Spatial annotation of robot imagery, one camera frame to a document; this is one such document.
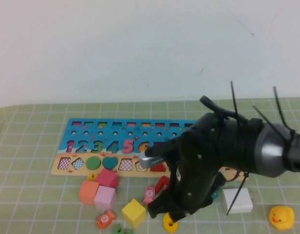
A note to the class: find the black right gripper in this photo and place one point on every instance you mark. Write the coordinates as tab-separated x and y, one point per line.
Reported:
193	175

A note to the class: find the yellow number six piece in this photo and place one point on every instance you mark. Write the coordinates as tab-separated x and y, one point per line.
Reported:
168	223

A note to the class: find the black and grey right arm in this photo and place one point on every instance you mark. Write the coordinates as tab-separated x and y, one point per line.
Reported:
237	146

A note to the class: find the red number seven piece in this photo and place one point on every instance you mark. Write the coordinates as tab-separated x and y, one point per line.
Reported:
162	182

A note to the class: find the red triangle piece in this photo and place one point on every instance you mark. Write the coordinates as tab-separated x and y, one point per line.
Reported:
159	168

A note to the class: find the green number piece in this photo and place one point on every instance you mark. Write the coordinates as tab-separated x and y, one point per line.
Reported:
118	229

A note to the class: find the pink number five piece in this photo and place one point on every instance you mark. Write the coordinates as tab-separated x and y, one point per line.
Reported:
131	148

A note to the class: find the teal heart piece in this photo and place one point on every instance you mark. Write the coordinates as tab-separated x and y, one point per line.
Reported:
110	162

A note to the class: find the small yellow wooden piece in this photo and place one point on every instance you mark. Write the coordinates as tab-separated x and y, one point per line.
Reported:
92	176

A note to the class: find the green circle piece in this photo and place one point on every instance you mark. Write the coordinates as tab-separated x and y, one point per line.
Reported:
93	162

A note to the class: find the blue wooden number puzzle board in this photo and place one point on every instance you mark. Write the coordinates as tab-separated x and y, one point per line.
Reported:
103	136

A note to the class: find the pink fish numbered five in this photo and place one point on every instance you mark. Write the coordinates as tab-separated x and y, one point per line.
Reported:
148	193

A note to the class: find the yellow cube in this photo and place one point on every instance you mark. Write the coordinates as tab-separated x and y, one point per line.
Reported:
134	214

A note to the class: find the teal fish numbered four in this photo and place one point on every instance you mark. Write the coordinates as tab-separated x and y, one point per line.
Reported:
215	195

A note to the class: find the orange fish numbered ten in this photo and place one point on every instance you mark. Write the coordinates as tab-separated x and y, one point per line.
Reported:
105	218

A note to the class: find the light pink cube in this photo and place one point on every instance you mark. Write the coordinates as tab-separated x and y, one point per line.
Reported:
104	197

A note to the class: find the black zip tie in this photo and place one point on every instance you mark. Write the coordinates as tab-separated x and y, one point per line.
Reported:
235	197
277	102
264	114
234	97

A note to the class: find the magenta cube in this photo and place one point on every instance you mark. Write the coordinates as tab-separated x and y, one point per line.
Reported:
107	178

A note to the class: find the white charger block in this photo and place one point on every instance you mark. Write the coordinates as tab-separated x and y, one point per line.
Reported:
242	202

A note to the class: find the orange cube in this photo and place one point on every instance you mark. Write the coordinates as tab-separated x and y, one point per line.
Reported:
88	192

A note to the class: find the yellow rubber duck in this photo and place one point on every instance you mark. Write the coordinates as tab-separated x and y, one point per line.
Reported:
281	215

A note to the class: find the green checkered tablecloth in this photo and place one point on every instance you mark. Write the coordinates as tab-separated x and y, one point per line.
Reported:
30	182

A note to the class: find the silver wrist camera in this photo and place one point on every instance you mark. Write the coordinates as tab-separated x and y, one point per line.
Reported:
149	162

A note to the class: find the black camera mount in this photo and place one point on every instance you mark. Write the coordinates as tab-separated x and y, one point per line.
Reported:
164	147

